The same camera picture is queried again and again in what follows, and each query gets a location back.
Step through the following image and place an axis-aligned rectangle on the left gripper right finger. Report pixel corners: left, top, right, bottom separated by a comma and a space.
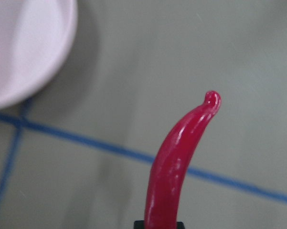
176, 221, 184, 229

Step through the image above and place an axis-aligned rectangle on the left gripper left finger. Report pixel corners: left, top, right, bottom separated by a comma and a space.
133, 220, 145, 229

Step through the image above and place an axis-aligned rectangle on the red chili pepper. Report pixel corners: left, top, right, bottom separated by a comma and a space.
144, 91, 221, 229

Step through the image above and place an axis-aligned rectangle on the pink plate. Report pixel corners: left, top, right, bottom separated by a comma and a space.
0, 0, 78, 109

